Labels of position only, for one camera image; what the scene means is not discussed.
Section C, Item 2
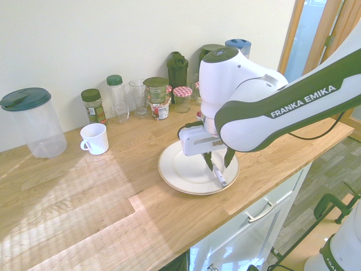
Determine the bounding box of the fork with white handle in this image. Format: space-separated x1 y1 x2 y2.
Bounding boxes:
211 165 228 187

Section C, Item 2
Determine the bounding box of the green yogurt cup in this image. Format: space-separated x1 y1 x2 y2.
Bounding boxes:
143 77 170 104

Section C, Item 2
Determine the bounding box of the clear pitcher with blue lid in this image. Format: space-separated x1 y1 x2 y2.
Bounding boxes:
224 38 253 60

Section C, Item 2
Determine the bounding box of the dark green clamp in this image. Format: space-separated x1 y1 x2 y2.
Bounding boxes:
312 182 361 226

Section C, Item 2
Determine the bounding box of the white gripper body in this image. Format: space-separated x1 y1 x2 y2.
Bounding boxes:
179 124 230 158

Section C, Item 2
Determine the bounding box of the dark protein powder tub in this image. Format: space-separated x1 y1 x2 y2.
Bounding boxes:
199 43 226 68

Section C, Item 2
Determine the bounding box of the spice jar with dark lid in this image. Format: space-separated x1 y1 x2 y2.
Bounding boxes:
80 88 108 127

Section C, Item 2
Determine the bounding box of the black camera cable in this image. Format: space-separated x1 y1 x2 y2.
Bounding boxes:
177 111 347 141

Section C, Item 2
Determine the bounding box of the white plate with gold rim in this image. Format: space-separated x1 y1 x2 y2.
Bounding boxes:
157 140 241 196

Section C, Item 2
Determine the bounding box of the wooden door frame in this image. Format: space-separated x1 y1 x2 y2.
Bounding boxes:
278 0 361 124

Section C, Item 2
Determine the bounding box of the white mug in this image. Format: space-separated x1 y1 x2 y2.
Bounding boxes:
80 123 110 156

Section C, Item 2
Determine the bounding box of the black dishwasher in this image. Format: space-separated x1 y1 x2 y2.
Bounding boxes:
159 250 190 271

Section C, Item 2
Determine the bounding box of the clear pitcher with teal lid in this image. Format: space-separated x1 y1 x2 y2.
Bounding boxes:
0 87 68 159

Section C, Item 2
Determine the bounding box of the clear drinking glass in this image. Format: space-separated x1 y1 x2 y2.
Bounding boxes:
186 73 200 100

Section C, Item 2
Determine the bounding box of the white yogurt cup with label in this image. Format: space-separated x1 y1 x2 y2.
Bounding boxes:
148 97 172 121

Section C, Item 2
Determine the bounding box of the tall clear pilsner glass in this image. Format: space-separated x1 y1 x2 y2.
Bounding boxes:
129 78 151 119

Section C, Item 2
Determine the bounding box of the silver drawer handle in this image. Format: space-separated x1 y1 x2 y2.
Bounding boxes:
243 197 277 224

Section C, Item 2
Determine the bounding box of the black shaker bottle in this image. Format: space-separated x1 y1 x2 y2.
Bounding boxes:
166 51 190 89

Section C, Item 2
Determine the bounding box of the clear bottle with green lid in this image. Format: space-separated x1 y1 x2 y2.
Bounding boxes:
105 74 130 125

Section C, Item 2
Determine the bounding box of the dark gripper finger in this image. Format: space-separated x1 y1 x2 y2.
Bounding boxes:
223 148 237 169
202 152 215 172

